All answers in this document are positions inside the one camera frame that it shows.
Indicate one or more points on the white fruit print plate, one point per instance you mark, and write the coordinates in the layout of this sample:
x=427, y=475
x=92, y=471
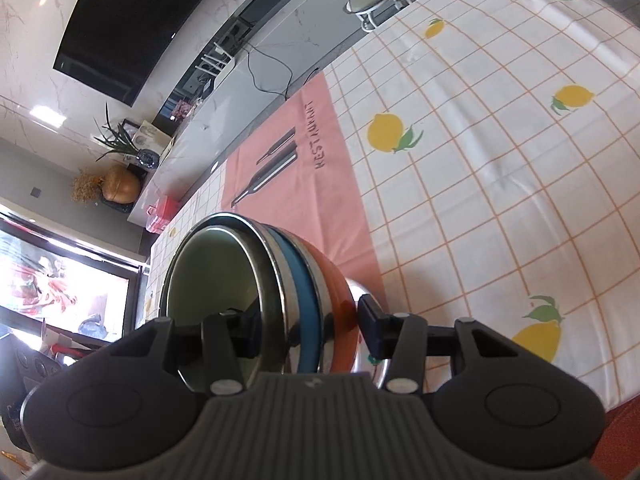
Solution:
x=367, y=292

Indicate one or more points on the blue glass vase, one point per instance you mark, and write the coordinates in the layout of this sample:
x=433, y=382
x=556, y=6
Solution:
x=148, y=158

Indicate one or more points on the checked lemon print tablecloth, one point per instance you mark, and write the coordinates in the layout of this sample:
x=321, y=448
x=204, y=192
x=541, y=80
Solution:
x=500, y=185

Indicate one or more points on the dried flowers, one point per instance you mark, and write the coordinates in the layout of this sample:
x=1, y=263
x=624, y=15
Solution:
x=82, y=187

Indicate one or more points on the orange gourd vase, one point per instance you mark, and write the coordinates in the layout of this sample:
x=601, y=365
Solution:
x=121, y=185

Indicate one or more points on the orange steel bowl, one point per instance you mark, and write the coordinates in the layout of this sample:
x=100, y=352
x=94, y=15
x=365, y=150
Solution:
x=337, y=285

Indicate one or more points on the green ceramic bowl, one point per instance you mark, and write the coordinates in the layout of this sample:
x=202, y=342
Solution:
x=210, y=270

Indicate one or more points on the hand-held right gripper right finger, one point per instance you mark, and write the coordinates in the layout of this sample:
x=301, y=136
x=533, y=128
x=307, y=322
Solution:
x=368, y=322

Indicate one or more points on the blue steel bowl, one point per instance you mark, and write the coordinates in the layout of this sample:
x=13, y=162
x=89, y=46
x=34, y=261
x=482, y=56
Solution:
x=302, y=285

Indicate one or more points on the small green plant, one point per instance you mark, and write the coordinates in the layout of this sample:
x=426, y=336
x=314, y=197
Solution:
x=117, y=135

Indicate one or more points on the white router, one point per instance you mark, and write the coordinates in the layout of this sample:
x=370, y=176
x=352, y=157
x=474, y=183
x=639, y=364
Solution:
x=215, y=62

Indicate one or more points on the white tv cabinet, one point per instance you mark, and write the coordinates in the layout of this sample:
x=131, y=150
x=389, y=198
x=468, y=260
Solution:
x=280, y=45

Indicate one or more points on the pink placemat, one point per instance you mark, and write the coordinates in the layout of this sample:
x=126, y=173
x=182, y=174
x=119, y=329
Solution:
x=300, y=170

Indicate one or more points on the white photo frame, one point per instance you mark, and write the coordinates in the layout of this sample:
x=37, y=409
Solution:
x=147, y=132

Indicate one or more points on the black television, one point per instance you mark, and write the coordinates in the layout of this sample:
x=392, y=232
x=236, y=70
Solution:
x=150, y=15

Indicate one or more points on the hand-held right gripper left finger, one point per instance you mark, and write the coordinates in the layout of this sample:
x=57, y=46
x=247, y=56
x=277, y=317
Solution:
x=250, y=332

